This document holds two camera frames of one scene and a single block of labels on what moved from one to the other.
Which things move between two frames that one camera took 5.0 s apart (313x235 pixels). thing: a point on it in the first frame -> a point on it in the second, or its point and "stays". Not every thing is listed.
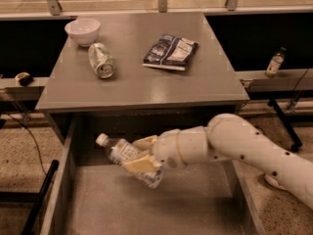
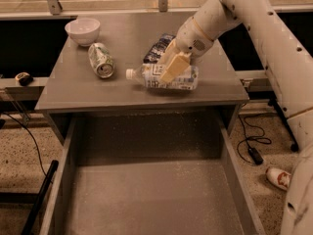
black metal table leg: [31, 221] stays
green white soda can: [101, 60] stays
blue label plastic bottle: [120, 151] -> [151, 75]
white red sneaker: [276, 179] stays
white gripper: [165, 150] -> [190, 38]
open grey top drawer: [96, 196] stays
